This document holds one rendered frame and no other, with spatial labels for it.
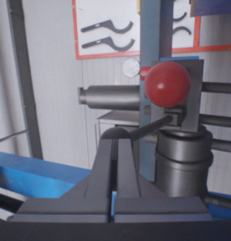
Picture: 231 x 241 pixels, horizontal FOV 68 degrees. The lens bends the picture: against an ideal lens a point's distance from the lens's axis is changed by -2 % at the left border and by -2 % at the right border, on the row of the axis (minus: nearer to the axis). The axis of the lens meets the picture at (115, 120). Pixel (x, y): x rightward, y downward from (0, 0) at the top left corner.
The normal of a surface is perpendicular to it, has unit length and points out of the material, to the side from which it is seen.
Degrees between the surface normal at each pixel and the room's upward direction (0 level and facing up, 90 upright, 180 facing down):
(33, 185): 90
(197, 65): 90
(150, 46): 90
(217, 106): 90
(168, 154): 56
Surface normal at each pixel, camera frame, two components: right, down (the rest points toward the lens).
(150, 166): -0.36, 0.25
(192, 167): -0.04, 0.25
